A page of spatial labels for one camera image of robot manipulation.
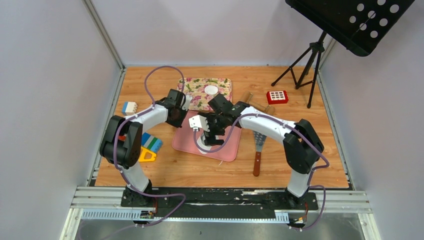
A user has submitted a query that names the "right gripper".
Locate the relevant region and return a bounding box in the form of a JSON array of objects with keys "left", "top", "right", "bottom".
[{"left": 202, "top": 113, "right": 228, "bottom": 146}]

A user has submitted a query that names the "white dough ball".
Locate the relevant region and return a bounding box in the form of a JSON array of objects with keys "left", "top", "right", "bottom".
[{"left": 196, "top": 133, "right": 212, "bottom": 155}]

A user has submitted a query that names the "pink plastic tray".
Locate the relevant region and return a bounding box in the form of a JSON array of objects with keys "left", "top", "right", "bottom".
[{"left": 171, "top": 111, "right": 242, "bottom": 162}]

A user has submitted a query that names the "floral cutting mat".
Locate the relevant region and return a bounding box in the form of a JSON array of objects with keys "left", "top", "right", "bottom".
[{"left": 177, "top": 77, "right": 233, "bottom": 112}]

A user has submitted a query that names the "wooden double-ended roller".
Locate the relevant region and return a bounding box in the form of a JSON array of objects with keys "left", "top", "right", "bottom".
[{"left": 239, "top": 91, "right": 276, "bottom": 116}]

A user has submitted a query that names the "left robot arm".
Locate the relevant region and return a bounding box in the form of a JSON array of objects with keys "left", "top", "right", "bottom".
[{"left": 99, "top": 89, "right": 193, "bottom": 207}]

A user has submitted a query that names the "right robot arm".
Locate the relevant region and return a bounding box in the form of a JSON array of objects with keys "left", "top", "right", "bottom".
[{"left": 188, "top": 93, "right": 325, "bottom": 209}]

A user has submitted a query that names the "flat white dough wrapper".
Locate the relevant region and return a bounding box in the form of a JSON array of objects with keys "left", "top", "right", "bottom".
[{"left": 204, "top": 85, "right": 219, "bottom": 96}]

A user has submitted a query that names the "blue green toy brick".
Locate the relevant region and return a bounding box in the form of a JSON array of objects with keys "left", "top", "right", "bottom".
[{"left": 141, "top": 132, "right": 163, "bottom": 154}]

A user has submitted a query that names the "small blue white card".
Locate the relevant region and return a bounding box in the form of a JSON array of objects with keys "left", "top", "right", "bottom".
[{"left": 121, "top": 101, "right": 138, "bottom": 116}]

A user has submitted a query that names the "yellow triangular toy block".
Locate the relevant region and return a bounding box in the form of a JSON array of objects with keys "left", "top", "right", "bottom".
[{"left": 138, "top": 147, "right": 157, "bottom": 163}]

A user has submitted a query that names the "red grid box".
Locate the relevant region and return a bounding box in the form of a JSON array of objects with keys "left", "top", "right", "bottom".
[{"left": 266, "top": 90, "right": 289, "bottom": 105}]

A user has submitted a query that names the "black music stand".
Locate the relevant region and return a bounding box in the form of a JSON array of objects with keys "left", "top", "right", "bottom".
[{"left": 271, "top": 0, "right": 414, "bottom": 108}]

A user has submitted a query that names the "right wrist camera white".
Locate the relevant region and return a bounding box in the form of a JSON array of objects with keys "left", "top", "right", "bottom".
[{"left": 188, "top": 115, "right": 210, "bottom": 132}]

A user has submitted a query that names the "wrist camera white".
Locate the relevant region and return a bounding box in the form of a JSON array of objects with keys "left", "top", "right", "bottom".
[
  {"left": 181, "top": 94, "right": 193, "bottom": 111},
  {"left": 188, "top": 115, "right": 210, "bottom": 132}
]

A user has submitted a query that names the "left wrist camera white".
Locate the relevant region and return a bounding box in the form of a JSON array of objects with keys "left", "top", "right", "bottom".
[{"left": 181, "top": 94, "right": 193, "bottom": 111}]

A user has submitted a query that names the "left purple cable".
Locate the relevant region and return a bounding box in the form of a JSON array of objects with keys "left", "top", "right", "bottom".
[{"left": 77, "top": 65, "right": 187, "bottom": 240}]

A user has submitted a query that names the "purple cable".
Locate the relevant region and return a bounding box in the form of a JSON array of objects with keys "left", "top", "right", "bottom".
[
  {"left": 77, "top": 65, "right": 187, "bottom": 240},
  {"left": 192, "top": 113, "right": 331, "bottom": 232}
]

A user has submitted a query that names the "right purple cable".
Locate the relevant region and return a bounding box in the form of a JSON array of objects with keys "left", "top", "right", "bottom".
[{"left": 192, "top": 113, "right": 331, "bottom": 232}]

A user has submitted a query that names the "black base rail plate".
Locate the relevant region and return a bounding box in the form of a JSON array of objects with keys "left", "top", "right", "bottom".
[{"left": 120, "top": 187, "right": 319, "bottom": 219}]

